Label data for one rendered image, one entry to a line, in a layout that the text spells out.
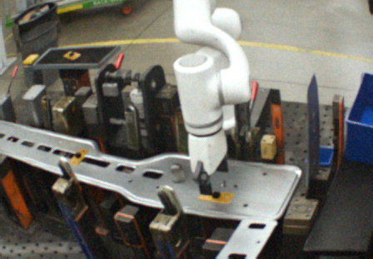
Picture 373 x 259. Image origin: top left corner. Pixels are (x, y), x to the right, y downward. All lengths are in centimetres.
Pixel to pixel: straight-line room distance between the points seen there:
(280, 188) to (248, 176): 12
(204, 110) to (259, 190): 29
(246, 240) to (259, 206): 14
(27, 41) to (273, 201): 330
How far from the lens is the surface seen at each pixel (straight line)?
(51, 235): 196
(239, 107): 157
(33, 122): 203
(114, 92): 174
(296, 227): 131
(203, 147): 135
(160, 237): 139
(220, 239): 139
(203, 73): 126
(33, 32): 440
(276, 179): 152
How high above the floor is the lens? 194
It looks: 31 degrees down
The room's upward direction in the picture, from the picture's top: 11 degrees counter-clockwise
